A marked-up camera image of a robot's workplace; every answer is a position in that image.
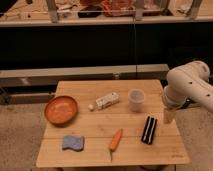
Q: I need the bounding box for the white plastic bottle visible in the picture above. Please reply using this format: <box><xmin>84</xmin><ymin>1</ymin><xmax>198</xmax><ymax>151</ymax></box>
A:
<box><xmin>88</xmin><ymin>92</ymin><xmax>119</xmax><ymax>111</ymax></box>

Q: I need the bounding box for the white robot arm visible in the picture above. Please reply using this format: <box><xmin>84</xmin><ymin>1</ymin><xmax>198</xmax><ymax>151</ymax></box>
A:
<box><xmin>162</xmin><ymin>61</ymin><xmax>213</xmax><ymax>124</ymax></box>

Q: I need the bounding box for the black striped eraser block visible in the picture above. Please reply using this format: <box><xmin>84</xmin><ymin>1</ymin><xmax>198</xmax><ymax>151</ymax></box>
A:
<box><xmin>141</xmin><ymin>116</ymin><xmax>157</xmax><ymax>145</ymax></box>

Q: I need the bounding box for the translucent plastic cup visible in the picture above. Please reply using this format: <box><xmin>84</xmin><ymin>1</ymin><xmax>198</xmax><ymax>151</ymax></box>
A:
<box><xmin>128</xmin><ymin>89</ymin><xmax>145</xmax><ymax>112</ymax></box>

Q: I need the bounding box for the wooden table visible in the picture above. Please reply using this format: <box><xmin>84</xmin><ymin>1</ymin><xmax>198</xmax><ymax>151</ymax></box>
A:
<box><xmin>36</xmin><ymin>80</ymin><xmax>189</xmax><ymax>168</ymax></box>

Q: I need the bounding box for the orange carrot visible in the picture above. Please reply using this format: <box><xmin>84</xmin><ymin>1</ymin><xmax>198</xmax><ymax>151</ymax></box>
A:
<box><xmin>108</xmin><ymin>129</ymin><xmax>123</xmax><ymax>160</ymax></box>

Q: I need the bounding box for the blue sponge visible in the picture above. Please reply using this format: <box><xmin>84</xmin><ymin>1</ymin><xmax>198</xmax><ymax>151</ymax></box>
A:
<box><xmin>62</xmin><ymin>135</ymin><xmax>85</xmax><ymax>152</ymax></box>

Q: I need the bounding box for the orange bowl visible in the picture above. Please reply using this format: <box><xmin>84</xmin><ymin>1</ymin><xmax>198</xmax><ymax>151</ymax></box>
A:
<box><xmin>44</xmin><ymin>96</ymin><xmax>78</xmax><ymax>125</ymax></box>

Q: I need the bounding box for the hanging black cable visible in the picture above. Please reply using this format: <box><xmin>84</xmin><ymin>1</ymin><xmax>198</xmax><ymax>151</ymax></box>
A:
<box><xmin>132</xmin><ymin>16</ymin><xmax>139</xmax><ymax>80</ymax></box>

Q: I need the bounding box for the grey metal rail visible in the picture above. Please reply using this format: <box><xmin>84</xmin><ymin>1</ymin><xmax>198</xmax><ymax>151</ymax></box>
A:
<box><xmin>0</xmin><ymin>64</ymin><xmax>169</xmax><ymax>87</ymax></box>

